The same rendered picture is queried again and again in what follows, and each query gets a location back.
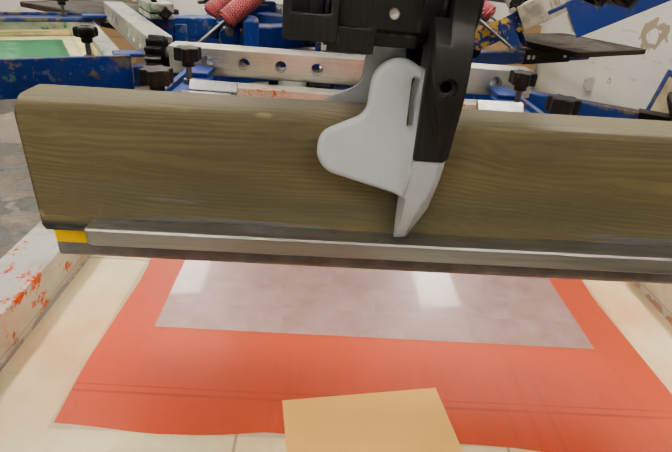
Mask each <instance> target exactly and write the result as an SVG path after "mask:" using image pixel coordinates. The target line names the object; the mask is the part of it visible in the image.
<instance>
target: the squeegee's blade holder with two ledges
mask: <svg viewBox="0 0 672 452"><path fill-rule="evenodd" d="M85 235H86V240H87V243H88V244H90V245H99V246H118V247H138V248H158V249H178V250H197V251H217V252H237V253H257V254H276V255H296V256H316V257H336V258H355V259H375V260H395V261H415V262H434V263H454V264H474V265H494V266H513V267H533V268H553V269H573V270H592V271H612V272H632V273H652V274H671V275H672V247H662V246H642V245H623V244H604V243H585V242H566V241H547V240H527V239H508V238H489V237H470V236H451V235H431V234H412V233H408V234H407V235H406V236H405V237H393V232H374V231H355V230H335V229H316V228H297V227H278V226H259V225H240V224H220V223H201V222H182V221H163V220H144V219H124V218H105V217H94V218H93V219H92V221H91V222H90V223H89V224H88V225H87V226H86V227H85Z"/></svg>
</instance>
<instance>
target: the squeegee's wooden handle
mask: <svg viewBox="0 0 672 452"><path fill-rule="evenodd" d="M366 105H367V103H357V102H340V101H323V100H307V99H290V98H273V97H256V96H239V95H222V94H205V93H188V92H171V91H154V90H137V89H120V88H103V87H86V86H69V85H52V84H38V85H36V86H34V87H32V88H30V89H27V90H25V91H23V92H21V93H20V94H19V95H18V97H17V99H16V102H15V105H14V115H15V119H16V123H17V127H18V131H19V135H20V139H21V143H22V147H23V150H24V154H25V158H26V162H27V166H28V170H29V174H30V178H31V182H32V186H33V190H34V194H35V198H36V202H37V205H38V209H39V213H40V217H41V221H42V225H43V226H44V227H45V228H46V229H52V230H71V231H85V227H86V226H87V225H88V224H89V223H90V222H91V221H92V219H93V218H94V217H105V218H124V219H144V220H163V221H182V222H201V223H220V224H240V225H259V226H278V227H297V228H316V229H335V230H355V231H374V232H393V228H394V222H395V214H396V206H397V198H398V195H396V194H394V193H391V192H389V191H386V190H383V189H380V188H377V187H373V186H370V185H367V184H364V183H361V182H358V181H355V180H352V179H349V178H346V177H343V176H340V175H337V174H334V173H331V172H329V171H328V170H326V169H325V168H324V167H323V166H322V165H321V163H320V161H319V159H318V156H317V144H318V139H319V137H320V135H321V133H322V132H323V131H324V130H325V129H327V128H328V127H331V126H333V125H336V124H338V123H341V122H343V121H345V120H348V119H350V118H353V117H355V116H357V115H359V114H360V113H362V112H363V110H364V109H365V107H366ZM409 233H412V234H431V235H451V236H470V237H489V238H508V239H527V240H547V241H566V242H585V243H604V244H623V245H642V246H662V247H672V121H662V120H645V119H628V118H612V117H595V116H578V115H561V114H544V113H527V112H510V111H493V110H476V109H462V111H461V114H460V118H459V121H458V125H457V128H456V132H455V135H454V139H453V143H452V146H451V149H450V153H449V157H448V160H446V161H445V164H444V167H443V171H442V174H441V177H440V180H439V183H438V185H437V188H436V190H435V192H434V194H433V197H432V199H431V201H430V203H429V206H428V208H427V209H426V211H425V212H424V213H423V215H422V216H421V217H420V219H419V220H418V221H417V222H416V224H415V225H414V226H413V228H412V229H411V230H410V232H409Z"/></svg>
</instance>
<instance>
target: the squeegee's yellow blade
mask: <svg viewBox="0 0 672 452"><path fill-rule="evenodd" d="M54 231H55V235H56V239H57V241H63V242H83V243H87V240H86V235H85V231H71V230H54Z"/></svg>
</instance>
